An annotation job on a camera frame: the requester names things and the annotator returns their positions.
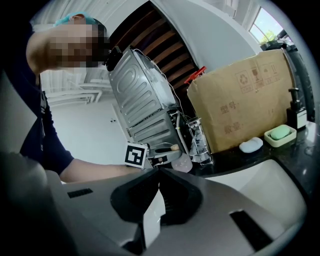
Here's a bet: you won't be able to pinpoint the white sink basin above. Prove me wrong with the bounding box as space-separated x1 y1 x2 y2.
199 158 309 227

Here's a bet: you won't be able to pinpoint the cream soap dish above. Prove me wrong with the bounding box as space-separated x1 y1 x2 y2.
263 124 298 148

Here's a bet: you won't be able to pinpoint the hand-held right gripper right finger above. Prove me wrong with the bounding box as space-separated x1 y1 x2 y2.
143 166 309 256

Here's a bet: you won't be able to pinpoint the black head camera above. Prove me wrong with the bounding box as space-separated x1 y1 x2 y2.
104 45 123 72

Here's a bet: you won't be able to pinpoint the white soap bar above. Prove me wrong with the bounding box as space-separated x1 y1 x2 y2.
238 136 264 154

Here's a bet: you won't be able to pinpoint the thin white cable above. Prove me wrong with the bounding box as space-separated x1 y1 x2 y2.
129 45 191 118

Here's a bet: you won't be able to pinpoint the black pump bottle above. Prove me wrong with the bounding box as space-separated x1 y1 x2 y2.
285 87 308 130

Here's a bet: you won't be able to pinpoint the green soap bar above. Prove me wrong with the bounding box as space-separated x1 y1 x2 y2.
269 126 292 141

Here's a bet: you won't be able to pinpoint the teal hair cap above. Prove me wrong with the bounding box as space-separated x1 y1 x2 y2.
54 11 98 28

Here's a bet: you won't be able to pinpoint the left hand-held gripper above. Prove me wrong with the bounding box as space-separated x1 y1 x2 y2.
124 141 182 169

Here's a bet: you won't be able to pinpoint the clear glass jar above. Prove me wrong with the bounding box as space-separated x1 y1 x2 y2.
185 117 214 164

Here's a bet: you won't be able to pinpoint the silver metal appliance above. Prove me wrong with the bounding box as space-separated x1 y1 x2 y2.
107 46 191 161

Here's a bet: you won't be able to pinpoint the grey drain hose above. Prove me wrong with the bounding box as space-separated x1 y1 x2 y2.
175 111 190 154

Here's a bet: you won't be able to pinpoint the red plastic handle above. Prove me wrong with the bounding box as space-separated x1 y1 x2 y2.
184 65 207 85

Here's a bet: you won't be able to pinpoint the person's left forearm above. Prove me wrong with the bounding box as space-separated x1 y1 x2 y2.
59 157 152 184

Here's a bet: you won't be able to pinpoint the brown cardboard box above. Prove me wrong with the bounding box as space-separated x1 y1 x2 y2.
186 48 296 154

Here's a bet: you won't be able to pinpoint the black sink counter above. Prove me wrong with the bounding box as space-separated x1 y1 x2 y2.
189 119 320 201

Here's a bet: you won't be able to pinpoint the large black object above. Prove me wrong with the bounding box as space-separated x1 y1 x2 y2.
259 29 316 123

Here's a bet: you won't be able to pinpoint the person's dark shirt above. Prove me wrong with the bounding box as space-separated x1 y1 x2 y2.
2 22 75 176

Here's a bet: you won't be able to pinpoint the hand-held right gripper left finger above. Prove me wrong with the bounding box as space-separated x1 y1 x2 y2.
0 149 161 256

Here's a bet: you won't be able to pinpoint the white ceiling pipes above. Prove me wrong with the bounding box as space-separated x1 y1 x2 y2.
41 76 114 105

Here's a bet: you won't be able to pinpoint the window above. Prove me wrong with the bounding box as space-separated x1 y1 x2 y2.
249 6 285 44

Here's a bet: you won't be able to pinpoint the person's head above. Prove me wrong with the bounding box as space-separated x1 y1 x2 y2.
26 13 111 74

